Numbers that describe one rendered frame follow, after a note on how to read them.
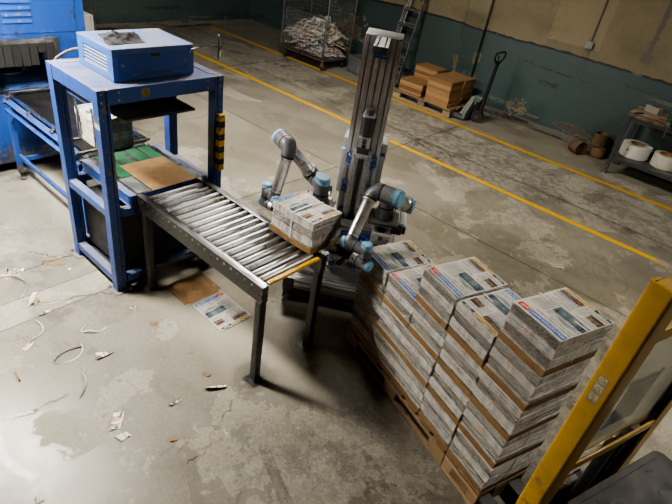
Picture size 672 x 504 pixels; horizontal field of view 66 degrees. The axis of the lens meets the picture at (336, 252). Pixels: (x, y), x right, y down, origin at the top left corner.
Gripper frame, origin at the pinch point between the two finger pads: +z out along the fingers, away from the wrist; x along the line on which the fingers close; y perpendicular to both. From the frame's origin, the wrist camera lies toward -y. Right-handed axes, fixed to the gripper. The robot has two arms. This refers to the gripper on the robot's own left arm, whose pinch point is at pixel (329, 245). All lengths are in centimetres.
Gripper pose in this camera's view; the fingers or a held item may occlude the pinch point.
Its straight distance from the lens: 348.4
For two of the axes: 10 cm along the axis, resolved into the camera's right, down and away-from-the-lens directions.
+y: 2.0, -8.5, -4.9
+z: -7.4, -4.6, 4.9
